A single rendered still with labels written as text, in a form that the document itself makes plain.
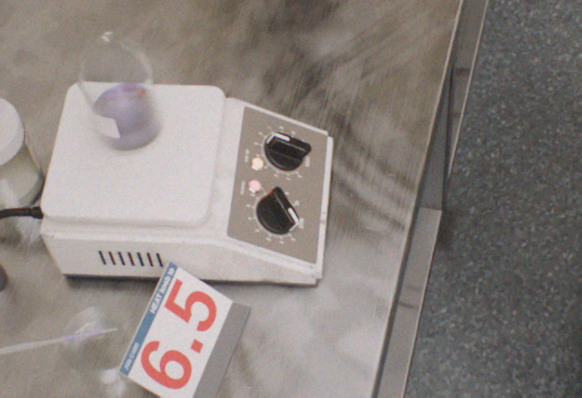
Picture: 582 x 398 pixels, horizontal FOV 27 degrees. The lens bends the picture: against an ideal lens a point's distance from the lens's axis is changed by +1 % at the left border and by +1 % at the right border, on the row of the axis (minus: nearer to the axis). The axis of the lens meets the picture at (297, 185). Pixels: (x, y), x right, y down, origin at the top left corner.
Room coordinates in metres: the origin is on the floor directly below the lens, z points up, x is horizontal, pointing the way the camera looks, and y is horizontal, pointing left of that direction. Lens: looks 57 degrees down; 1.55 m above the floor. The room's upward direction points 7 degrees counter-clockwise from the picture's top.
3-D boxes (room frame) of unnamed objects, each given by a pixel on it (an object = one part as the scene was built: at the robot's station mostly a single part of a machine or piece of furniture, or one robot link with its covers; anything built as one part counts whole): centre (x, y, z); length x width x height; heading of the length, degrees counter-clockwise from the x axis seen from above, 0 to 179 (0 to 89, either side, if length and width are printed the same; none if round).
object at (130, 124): (0.54, 0.12, 0.87); 0.06 x 0.05 x 0.08; 179
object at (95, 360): (0.41, 0.16, 0.76); 0.06 x 0.06 x 0.02
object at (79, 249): (0.52, 0.09, 0.79); 0.22 x 0.13 x 0.08; 79
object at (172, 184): (0.52, 0.11, 0.83); 0.12 x 0.12 x 0.01; 79
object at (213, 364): (0.40, 0.09, 0.77); 0.09 x 0.06 x 0.04; 155
